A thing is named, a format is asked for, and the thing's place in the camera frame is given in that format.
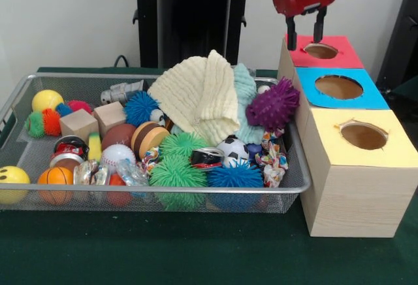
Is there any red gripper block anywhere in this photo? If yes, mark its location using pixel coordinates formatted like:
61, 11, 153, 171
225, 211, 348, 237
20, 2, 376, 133
272, 0, 340, 51

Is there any light blue cloth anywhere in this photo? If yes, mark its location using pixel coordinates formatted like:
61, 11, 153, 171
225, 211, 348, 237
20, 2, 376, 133
233, 63, 272, 144

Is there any purple spiky ball with eyes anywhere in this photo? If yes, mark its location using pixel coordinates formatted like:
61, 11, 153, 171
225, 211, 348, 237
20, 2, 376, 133
245, 76, 300, 132

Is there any cream white waffle cloth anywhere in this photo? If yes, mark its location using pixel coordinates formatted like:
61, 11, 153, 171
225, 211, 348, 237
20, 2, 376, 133
147, 49, 241, 147

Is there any wooden box with three holes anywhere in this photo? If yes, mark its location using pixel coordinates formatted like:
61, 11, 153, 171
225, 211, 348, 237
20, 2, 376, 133
276, 33, 418, 239

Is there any black upright panel stand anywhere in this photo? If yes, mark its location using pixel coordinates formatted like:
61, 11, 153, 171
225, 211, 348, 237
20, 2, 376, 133
375, 0, 418, 86

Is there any dark green side tablecloth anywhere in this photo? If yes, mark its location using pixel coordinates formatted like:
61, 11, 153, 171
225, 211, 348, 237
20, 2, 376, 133
375, 76, 418, 135

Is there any small soccer ball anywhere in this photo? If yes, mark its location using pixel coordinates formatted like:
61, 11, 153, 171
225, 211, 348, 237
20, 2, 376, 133
216, 136, 251, 168

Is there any blue spiky ball with eyes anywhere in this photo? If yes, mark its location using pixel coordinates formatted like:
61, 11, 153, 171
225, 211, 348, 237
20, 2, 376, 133
206, 162, 265, 209

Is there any toy hamburger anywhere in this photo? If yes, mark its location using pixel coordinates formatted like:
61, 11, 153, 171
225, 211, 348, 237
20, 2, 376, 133
130, 121, 170, 160

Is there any large green spiky ball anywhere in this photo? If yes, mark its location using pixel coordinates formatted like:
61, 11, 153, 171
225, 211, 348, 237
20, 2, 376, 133
149, 156, 210, 210

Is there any multicoloured spiky caterpillar toy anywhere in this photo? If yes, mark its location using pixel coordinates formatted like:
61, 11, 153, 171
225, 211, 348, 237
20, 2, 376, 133
25, 99, 94, 139

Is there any small orange basketball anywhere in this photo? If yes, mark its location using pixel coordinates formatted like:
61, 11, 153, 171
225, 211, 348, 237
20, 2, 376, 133
37, 166, 75, 205

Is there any yellow foam ball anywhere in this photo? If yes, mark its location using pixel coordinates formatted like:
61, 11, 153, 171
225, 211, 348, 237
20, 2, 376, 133
0, 166, 31, 205

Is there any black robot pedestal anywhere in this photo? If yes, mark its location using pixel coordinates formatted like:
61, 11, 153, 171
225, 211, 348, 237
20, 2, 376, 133
125, 0, 264, 70

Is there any shallow wire mesh bin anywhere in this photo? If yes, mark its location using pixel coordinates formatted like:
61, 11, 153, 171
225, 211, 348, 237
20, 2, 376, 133
0, 71, 313, 214

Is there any black cable loop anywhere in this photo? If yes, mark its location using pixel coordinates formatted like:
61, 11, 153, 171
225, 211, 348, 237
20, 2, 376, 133
113, 54, 129, 69

